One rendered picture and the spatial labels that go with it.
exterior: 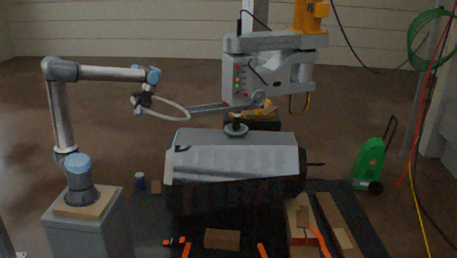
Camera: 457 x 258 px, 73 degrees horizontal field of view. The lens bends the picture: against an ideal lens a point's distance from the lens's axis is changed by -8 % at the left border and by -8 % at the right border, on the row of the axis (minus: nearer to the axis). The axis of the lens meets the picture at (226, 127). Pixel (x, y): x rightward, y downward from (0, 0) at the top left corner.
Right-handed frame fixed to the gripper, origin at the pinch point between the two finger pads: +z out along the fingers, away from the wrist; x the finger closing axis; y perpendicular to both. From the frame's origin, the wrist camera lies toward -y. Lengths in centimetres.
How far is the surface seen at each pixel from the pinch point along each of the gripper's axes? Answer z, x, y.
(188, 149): 21, 48, 22
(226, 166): 21, 60, 54
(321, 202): 38, 154, 123
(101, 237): 57, -50, 48
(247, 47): -73, 56, 32
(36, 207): 151, 3, -98
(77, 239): 67, -56, 36
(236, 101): -29, 65, 37
